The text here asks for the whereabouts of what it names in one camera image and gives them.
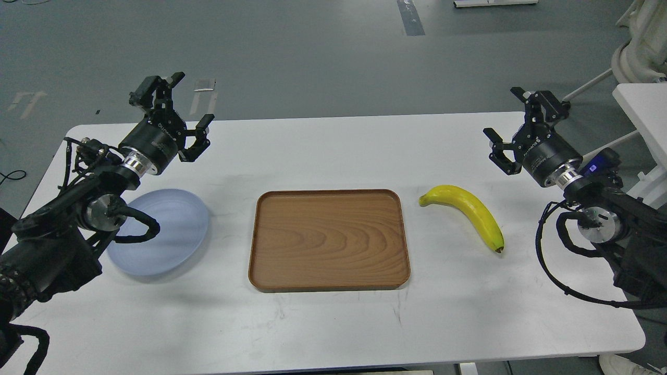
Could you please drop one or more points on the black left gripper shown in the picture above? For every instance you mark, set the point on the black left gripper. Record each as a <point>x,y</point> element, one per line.
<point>160,140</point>

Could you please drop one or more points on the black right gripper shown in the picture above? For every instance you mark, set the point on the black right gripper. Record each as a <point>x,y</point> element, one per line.
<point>537,146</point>

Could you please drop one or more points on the light blue plate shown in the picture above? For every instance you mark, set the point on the light blue plate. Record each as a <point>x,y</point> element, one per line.
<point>184,221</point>

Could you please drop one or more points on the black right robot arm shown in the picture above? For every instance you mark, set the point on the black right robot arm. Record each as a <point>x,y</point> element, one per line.
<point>597,219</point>

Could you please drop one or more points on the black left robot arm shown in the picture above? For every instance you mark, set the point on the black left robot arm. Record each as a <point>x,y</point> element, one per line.
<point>59,246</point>

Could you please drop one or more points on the yellow banana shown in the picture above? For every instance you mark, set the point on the yellow banana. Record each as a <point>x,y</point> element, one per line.
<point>472,207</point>

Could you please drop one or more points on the white side table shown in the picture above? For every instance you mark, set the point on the white side table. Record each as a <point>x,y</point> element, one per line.
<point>645,105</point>

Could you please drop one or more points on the white chair base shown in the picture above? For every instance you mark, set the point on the white chair base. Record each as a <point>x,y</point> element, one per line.
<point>642,58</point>

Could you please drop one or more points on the brown wooden tray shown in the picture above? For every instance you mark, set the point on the brown wooden tray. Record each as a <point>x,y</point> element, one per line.
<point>328,240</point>

